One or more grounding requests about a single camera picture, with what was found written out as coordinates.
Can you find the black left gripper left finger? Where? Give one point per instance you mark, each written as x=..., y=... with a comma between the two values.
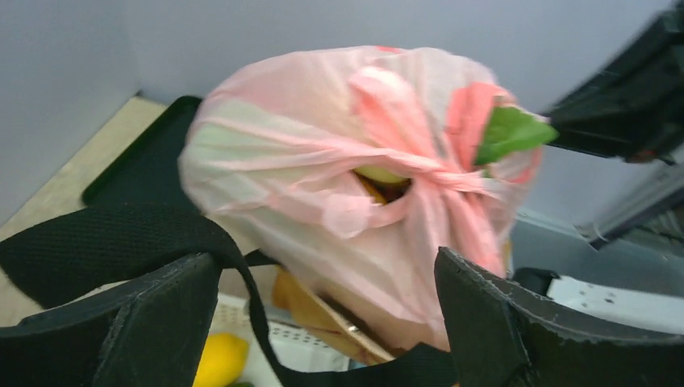
x=145, y=332

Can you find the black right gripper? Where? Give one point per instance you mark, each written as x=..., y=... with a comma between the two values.
x=633, y=108

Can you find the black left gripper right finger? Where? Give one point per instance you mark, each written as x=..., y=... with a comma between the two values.
x=502, y=334

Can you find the brown Trader Joe's bag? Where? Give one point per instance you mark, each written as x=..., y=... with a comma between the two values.
x=89, y=251

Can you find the pink plastic grocery bag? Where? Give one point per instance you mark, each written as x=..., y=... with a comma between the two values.
x=352, y=167

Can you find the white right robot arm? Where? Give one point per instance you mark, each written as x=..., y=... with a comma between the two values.
x=625, y=264

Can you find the yellow lemon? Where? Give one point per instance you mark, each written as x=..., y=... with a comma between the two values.
x=222, y=361

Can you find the green leafy vegetable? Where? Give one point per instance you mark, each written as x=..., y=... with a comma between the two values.
x=510, y=130

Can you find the white perforated basket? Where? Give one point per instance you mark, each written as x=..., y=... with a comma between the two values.
x=294, y=346

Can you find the black tray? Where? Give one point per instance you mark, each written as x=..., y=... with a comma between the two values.
x=146, y=171

